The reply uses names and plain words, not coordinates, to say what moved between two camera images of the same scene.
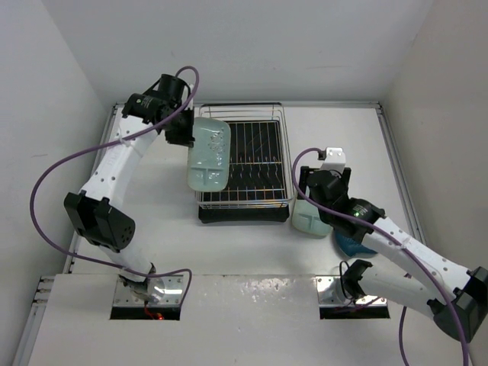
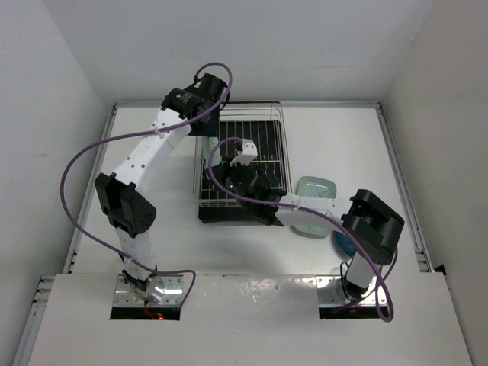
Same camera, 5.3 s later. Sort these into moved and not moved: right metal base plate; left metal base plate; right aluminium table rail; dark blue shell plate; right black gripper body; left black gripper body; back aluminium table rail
Moved: left black gripper body; right black gripper body
Not moved: back aluminium table rail; right metal base plate; left metal base plate; dark blue shell plate; right aluminium table rail
